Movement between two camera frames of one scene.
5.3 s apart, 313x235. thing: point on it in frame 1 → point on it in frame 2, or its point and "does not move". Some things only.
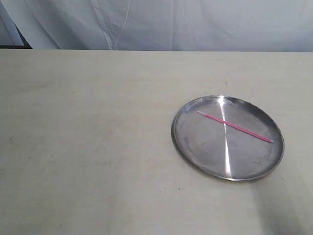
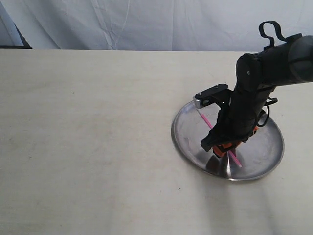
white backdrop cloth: [170, 25] does not move
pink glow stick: [235, 127] → [230, 151]
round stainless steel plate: [228, 137] does not move
